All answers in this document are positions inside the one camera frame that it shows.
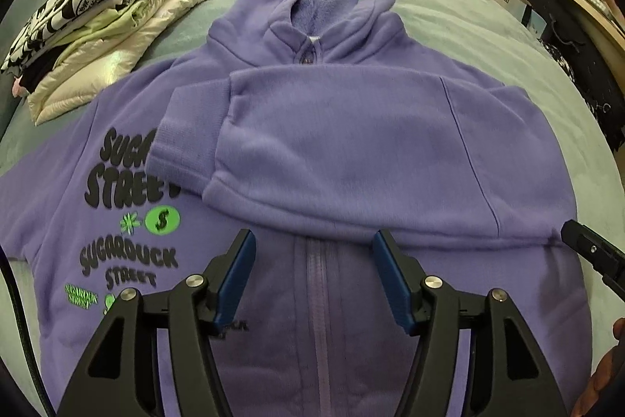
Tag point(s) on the person's right hand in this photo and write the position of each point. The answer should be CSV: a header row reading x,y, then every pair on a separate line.
x,y
603,387

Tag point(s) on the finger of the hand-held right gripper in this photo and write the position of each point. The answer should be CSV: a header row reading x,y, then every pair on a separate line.
x,y
593,251

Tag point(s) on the white puffy jacket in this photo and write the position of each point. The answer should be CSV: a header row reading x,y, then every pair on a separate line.
x,y
122,60

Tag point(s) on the pink plush toy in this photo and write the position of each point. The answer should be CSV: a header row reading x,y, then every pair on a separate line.
x,y
20,88

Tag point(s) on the black folded garment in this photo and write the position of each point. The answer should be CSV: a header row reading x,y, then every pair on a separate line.
x,y
39,72

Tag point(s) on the grey-green bed blanket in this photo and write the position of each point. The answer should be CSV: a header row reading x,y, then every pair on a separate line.
x,y
429,21

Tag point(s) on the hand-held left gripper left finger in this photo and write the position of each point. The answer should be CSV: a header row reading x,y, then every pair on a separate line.
x,y
238,270

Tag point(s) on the purple printed hoodie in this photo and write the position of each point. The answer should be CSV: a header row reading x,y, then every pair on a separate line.
x,y
342,143

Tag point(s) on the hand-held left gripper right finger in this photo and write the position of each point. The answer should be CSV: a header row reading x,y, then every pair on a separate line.
x,y
390,273

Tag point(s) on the black bag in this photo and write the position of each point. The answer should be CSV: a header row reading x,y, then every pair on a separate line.
x,y
586,55

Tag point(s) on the light green folded garment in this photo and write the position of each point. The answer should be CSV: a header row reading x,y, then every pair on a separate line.
x,y
122,19

